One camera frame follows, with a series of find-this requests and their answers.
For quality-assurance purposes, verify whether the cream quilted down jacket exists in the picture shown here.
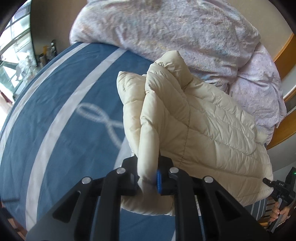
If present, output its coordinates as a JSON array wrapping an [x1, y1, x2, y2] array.
[[116, 51, 273, 215]]

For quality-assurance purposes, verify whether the person's right hand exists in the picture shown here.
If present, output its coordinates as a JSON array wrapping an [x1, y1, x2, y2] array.
[[269, 201, 290, 222]]

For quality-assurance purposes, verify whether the blue white striped bed sheet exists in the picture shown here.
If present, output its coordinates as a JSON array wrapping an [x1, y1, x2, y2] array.
[[1, 43, 263, 230]]

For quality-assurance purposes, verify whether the pink floral pillow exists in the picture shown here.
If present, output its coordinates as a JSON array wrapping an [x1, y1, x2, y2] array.
[[229, 43, 287, 146]]

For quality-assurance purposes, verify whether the glass top side table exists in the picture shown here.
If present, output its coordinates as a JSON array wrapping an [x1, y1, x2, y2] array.
[[1, 39, 57, 103]]

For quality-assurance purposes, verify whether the pink floral duvet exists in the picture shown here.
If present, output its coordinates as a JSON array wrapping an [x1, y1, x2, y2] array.
[[69, 1, 260, 91]]

